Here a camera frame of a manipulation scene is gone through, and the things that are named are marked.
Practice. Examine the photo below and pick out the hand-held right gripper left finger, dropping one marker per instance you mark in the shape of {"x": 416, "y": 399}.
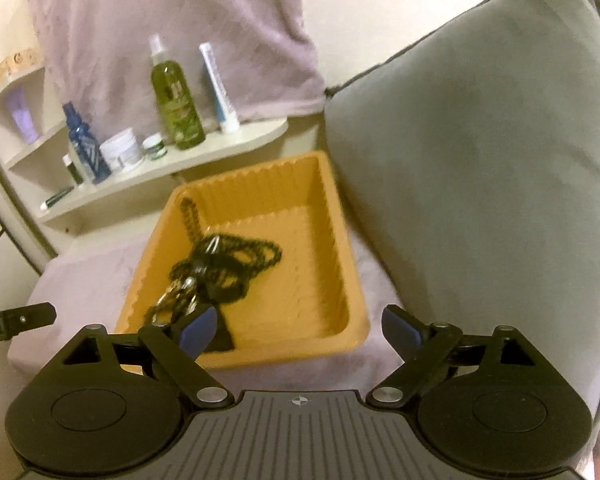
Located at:
{"x": 198, "y": 330}

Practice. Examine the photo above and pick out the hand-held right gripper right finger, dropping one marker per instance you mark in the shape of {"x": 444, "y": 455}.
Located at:
{"x": 400, "y": 330}

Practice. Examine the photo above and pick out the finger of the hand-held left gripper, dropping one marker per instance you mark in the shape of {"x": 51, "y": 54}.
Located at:
{"x": 30, "y": 317}

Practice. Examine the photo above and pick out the orange plastic tray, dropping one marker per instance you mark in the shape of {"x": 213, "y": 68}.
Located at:
{"x": 290, "y": 260}

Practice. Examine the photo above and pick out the lavender fleece blanket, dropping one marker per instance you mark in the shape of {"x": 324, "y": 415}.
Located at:
{"x": 80, "y": 280}

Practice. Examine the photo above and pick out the black tube with white cap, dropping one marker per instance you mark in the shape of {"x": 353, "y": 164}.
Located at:
{"x": 57, "y": 198}

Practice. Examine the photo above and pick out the white lip balm stick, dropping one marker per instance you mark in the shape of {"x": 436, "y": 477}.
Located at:
{"x": 73, "y": 171}

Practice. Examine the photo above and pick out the white shelf unit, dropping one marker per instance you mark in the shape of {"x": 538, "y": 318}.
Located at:
{"x": 180, "y": 162}

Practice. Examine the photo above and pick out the blue spray bottle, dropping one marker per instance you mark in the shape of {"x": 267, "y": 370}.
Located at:
{"x": 86, "y": 147}

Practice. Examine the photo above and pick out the grey cushion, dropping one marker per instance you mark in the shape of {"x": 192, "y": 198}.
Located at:
{"x": 470, "y": 160}

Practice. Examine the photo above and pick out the small green-labelled jar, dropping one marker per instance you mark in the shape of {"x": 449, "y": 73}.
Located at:
{"x": 155, "y": 147}

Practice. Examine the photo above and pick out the white cream jar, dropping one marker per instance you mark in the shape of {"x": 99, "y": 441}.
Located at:
{"x": 122, "y": 151}

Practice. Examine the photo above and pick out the purple tube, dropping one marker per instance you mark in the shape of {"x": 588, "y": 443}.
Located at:
{"x": 24, "y": 117}

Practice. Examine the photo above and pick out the green spray bottle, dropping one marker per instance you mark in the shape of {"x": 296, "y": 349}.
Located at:
{"x": 177, "y": 100}

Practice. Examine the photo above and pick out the blue and white tube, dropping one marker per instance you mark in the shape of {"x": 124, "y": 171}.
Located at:
{"x": 220, "y": 90}

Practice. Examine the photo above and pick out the wooden printed box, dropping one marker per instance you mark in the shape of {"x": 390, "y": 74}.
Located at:
{"x": 17, "y": 65}

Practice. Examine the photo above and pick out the pink hanging towel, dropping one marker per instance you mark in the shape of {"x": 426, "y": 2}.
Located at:
{"x": 170, "y": 25}

